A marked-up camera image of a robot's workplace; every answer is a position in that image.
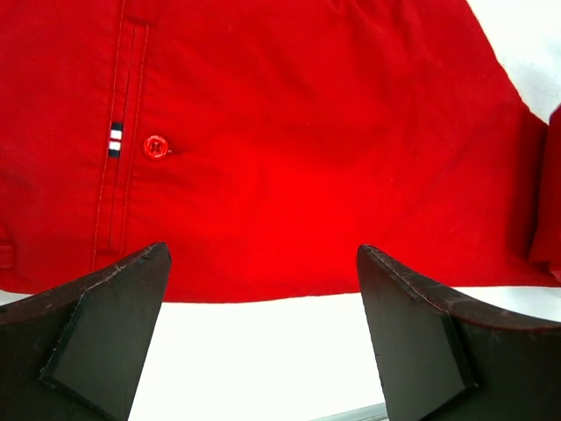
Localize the aluminium table frame rail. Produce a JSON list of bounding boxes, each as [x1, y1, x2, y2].
[[312, 403, 389, 421]]

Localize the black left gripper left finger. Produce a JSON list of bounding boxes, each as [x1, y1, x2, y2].
[[1, 242, 172, 420]]

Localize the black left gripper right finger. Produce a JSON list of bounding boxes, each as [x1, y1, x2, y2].
[[357, 246, 560, 420]]

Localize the red trousers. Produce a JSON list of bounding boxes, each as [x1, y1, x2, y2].
[[1, 1, 560, 303]]

